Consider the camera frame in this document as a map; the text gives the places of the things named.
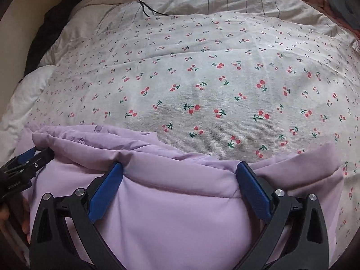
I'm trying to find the cherry print bed sheet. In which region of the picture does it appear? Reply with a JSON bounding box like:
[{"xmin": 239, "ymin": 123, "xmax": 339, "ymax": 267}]
[{"xmin": 25, "ymin": 13, "xmax": 360, "ymax": 248}]

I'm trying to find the person's left hand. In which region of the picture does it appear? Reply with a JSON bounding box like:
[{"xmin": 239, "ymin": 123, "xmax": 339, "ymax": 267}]
[{"xmin": 0, "ymin": 201, "xmax": 31, "ymax": 244}]

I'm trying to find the pink bed sheet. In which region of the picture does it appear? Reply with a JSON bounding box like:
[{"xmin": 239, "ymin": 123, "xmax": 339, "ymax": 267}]
[{"xmin": 308, "ymin": 0, "xmax": 360, "ymax": 38}]

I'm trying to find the blue-grey pillow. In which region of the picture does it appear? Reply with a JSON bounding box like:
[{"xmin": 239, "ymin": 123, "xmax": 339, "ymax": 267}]
[{"xmin": 321, "ymin": 0, "xmax": 360, "ymax": 26}]

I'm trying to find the black cable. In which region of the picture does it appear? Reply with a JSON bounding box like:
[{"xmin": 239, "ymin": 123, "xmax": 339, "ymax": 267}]
[{"xmin": 105, "ymin": 0, "xmax": 172, "ymax": 17}]

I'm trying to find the black cloth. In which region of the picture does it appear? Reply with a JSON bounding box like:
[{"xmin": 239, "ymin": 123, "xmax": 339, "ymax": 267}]
[{"xmin": 22, "ymin": 0, "xmax": 110, "ymax": 76}]

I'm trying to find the lilac jacket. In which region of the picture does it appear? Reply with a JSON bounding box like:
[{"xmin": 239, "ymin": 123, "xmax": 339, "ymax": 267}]
[{"xmin": 21, "ymin": 124, "xmax": 345, "ymax": 270}]

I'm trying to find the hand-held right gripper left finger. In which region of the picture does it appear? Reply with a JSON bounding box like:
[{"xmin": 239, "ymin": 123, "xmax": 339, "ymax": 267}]
[{"xmin": 28, "ymin": 162, "xmax": 126, "ymax": 270}]

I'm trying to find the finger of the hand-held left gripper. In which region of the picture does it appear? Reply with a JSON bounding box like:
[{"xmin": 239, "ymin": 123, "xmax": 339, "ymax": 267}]
[{"xmin": 15, "ymin": 147, "xmax": 55, "ymax": 173}]

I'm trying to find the white grid-striped duvet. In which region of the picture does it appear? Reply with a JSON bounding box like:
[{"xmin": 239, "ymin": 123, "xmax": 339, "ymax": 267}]
[{"xmin": 0, "ymin": 0, "xmax": 356, "ymax": 158}]

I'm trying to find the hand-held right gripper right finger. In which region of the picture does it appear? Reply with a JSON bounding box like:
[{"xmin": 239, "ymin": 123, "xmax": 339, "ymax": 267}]
[{"xmin": 236, "ymin": 162, "xmax": 329, "ymax": 270}]

